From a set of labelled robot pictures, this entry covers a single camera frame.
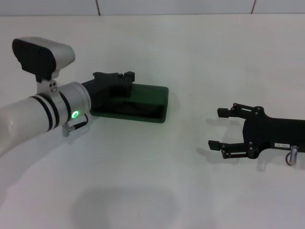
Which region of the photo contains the green glasses case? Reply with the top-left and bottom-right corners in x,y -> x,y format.
90,83 -> 169,124

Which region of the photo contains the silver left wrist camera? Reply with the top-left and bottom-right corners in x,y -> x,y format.
12,36 -> 76,97

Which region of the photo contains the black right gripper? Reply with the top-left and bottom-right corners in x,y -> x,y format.
208,103 -> 305,160

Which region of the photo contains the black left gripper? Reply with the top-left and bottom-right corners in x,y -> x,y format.
81,71 -> 136,110

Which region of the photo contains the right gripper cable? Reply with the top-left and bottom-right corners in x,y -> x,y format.
285,145 -> 300,167

